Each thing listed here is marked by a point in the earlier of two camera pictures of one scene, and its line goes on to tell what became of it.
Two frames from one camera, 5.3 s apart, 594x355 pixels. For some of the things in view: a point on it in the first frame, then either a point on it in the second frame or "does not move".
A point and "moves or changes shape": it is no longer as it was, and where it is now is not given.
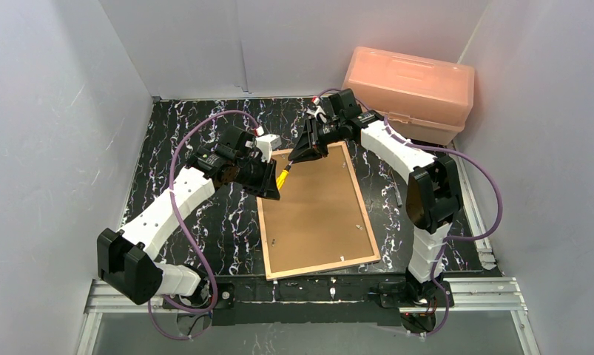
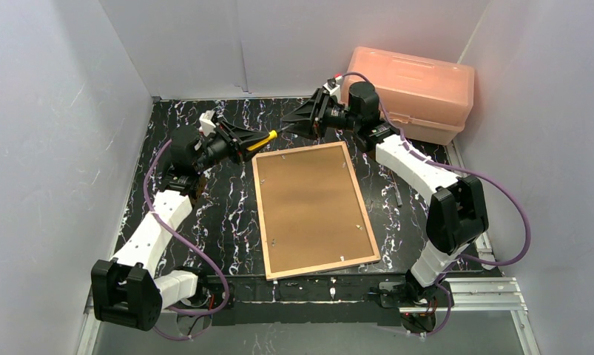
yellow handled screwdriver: (282, 177) moves or changes shape
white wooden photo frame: (319, 224) does not move
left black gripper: (253, 171) → (225, 142)
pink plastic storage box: (426, 100) does not move
